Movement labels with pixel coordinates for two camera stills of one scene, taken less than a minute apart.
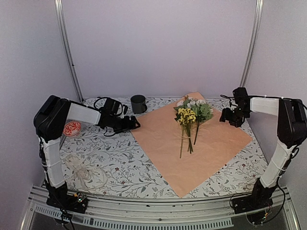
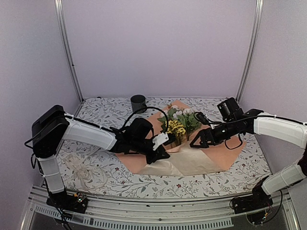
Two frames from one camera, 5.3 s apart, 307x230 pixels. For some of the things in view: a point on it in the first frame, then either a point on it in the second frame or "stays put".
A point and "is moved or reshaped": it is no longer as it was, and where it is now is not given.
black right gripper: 225,116 to 205,134
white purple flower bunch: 203,110 to 185,115
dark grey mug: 138,104 stays put
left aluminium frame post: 62,31 stays put
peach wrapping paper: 218,140 is moved or reshaped
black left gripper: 127,126 to 158,155
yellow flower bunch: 186,117 to 177,129
